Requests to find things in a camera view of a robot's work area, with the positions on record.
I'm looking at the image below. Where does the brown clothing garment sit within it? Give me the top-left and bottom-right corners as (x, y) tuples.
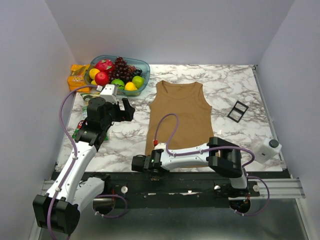
(145, 80), (214, 156)

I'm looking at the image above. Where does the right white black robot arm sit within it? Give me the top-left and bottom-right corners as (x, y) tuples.
(131, 137), (255, 198)

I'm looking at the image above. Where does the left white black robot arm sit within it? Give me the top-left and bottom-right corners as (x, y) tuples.
(32, 96), (135, 239)

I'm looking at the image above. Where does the black brooch display box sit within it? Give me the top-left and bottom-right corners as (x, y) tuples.
(227, 100), (249, 123)

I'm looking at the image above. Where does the yellow lemon front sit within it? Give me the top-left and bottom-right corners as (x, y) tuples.
(124, 82), (138, 91)

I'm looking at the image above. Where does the yellow lemon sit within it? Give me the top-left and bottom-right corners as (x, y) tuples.
(89, 68), (100, 80)
(124, 82), (138, 91)

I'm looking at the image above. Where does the green cassava chips bag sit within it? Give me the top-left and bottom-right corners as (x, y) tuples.
(72, 93), (99, 139)

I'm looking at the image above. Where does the green lime right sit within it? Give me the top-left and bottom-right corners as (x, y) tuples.
(132, 75), (145, 89)

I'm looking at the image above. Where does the red apple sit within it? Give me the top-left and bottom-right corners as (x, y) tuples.
(94, 71), (110, 86)

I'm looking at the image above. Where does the purple grape bunch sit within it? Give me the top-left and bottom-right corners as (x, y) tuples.
(108, 57), (143, 84)

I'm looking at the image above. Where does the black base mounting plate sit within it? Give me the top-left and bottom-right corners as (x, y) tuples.
(81, 172), (260, 209)

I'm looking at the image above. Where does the orange snack packet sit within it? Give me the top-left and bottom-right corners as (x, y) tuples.
(67, 64), (90, 91)

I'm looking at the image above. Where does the yellow lemon left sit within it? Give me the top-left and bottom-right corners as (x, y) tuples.
(89, 68), (100, 80)

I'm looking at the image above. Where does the clear teal fruit bowl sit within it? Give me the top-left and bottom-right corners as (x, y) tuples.
(84, 55), (151, 97)

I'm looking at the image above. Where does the red dragon fruit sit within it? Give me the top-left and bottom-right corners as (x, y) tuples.
(95, 59), (115, 74)

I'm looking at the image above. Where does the white bottle black cap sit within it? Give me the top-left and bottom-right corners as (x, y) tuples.
(252, 138), (282, 164)

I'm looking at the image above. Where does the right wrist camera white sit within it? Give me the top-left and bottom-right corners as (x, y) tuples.
(154, 143), (167, 151)

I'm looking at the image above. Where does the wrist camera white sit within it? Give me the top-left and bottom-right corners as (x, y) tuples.
(99, 84), (118, 104)
(154, 143), (167, 151)

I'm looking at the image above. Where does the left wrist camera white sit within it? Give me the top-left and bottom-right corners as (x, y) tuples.
(99, 84), (118, 104)

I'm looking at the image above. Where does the aluminium frame rail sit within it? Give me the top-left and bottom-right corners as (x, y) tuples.
(228, 177), (306, 201)

